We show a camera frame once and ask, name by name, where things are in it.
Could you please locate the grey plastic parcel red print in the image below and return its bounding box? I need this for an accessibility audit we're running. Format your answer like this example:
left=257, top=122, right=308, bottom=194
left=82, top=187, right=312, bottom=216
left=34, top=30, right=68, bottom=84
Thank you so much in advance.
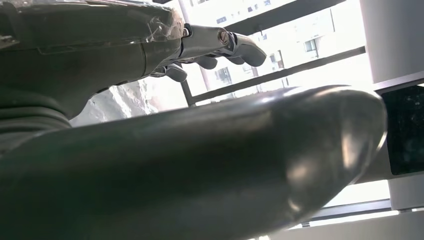
left=69, top=79, right=158, bottom=128

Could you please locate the black inbound scanner machine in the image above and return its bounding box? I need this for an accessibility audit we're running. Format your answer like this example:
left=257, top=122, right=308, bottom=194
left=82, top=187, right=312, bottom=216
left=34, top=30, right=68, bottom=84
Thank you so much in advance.
left=356, top=71, right=424, bottom=185

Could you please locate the building outside window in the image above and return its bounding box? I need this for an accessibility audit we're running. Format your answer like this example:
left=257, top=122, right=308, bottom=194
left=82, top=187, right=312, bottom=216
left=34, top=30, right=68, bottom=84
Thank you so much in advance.
left=198, top=0, right=335, bottom=97

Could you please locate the dark window frame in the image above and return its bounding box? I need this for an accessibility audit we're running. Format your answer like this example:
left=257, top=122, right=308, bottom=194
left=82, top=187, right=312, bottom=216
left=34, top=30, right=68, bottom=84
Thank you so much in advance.
left=177, top=0, right=424, bottom=229

